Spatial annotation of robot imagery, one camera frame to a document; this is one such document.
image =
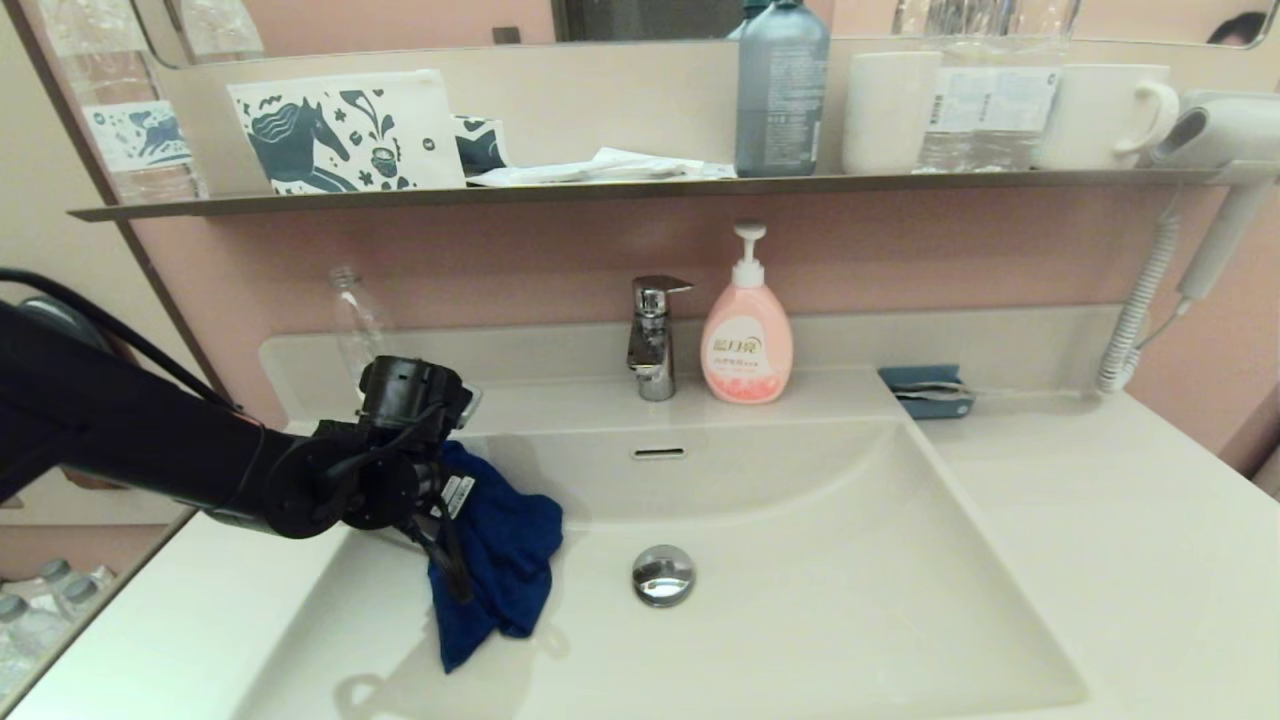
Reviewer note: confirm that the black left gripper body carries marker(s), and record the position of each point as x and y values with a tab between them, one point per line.
440	500

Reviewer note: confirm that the white ceramic sink basin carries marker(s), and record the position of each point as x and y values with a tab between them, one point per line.
850	600

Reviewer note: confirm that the teal soap tray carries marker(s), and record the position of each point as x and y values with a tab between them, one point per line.
910	380

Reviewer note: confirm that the metal wall shelf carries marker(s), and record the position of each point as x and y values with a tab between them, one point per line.
600	190

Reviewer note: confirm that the chrome faucet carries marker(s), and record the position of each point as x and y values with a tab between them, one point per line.
652	340

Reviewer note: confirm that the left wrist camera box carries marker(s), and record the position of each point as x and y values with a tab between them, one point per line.
470	405

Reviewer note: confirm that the chrome drain stopper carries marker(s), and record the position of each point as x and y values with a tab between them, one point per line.
663	576

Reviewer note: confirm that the white hair dryer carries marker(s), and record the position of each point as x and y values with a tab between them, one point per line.
1228	128

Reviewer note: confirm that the wall mirror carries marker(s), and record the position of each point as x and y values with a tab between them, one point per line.
400	20

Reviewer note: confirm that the grey lotion bottle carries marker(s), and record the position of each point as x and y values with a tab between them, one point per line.
782	100

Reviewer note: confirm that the clear plastic water bottle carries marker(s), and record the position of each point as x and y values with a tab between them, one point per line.
358	320

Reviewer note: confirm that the horse label clear bottle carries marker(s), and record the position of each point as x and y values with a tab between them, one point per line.
135	135

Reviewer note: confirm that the white horse print pouch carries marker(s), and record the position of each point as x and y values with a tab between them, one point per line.
345	132

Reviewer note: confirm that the dark blue towel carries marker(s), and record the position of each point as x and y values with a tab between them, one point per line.
500	560

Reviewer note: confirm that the dark grey slipper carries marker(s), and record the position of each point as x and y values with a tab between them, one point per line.
60	312

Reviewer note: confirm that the pink soap pump bottle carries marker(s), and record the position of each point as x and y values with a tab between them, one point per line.
746	350

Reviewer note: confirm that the white crumpled towel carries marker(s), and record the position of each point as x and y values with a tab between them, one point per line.
615	165

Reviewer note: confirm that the labelled clear water bottle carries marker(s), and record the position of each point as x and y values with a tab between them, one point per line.
955	108
1028	108

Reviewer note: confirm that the small dark patterned pouch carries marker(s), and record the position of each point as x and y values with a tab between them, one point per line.
480	145

